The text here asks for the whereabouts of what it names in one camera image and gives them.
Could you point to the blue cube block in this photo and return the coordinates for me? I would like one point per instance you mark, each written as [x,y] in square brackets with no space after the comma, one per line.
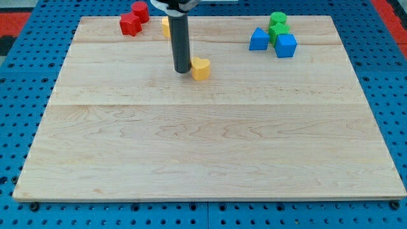
[285,46]

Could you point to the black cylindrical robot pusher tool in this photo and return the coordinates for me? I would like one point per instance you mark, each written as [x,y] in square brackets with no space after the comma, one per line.
[180,43]

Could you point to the red cylinder block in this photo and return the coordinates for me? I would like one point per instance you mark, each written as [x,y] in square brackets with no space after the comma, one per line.
[140,9]

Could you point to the yellow block behind tool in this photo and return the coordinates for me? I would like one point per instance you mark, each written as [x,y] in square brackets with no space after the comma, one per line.
[166,27]

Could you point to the wooden board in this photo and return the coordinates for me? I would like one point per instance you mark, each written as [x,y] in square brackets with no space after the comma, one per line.
[122,126]

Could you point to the green star block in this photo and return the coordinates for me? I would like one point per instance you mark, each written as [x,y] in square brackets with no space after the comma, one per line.
[277,29]

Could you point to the yellow heart block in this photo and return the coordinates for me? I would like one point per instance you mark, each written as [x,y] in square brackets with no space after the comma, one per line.
[200,68]

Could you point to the blue triangular block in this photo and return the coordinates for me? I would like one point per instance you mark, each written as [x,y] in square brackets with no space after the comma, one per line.
[259,40]

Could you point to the red star block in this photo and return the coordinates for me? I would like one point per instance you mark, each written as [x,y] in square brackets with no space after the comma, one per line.
[130,24]

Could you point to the green cylinder block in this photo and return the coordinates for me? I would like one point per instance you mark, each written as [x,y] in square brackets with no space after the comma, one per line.
[277,18]

